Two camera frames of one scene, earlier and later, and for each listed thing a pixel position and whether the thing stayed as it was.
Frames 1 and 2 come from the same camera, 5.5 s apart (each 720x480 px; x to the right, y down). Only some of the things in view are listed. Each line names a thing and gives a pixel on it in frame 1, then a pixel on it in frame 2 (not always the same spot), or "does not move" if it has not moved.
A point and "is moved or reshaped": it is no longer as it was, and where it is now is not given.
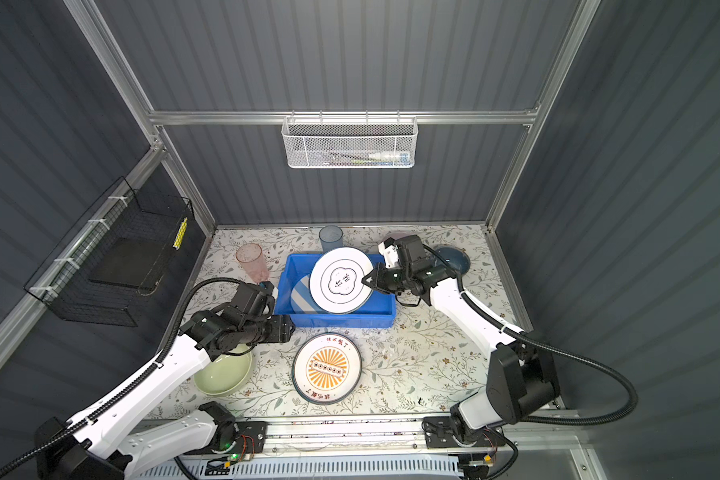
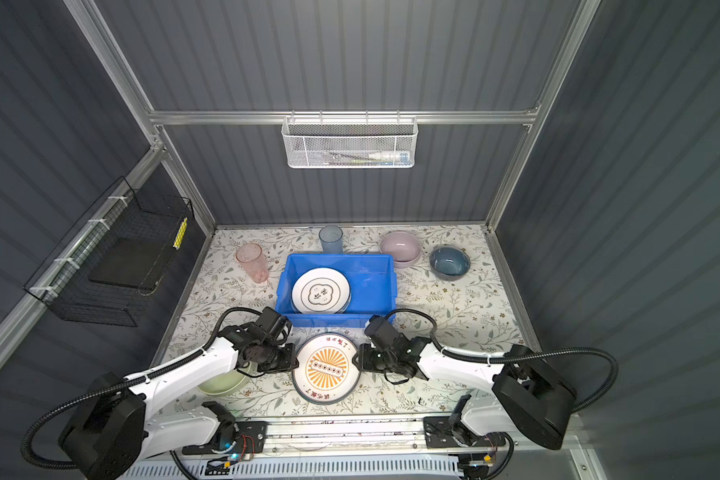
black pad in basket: (131, 262) does not move
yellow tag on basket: (180, 234) does not move
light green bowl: (226, 374) does not move
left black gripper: (282, 328) -> (289, 363)
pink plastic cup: (253, 262) does not move
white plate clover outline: (336, 280) is moved or reshaped
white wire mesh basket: (349, 142) does not move
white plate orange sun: (326, 368) does not move
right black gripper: (378, 283) -> (363, 361)
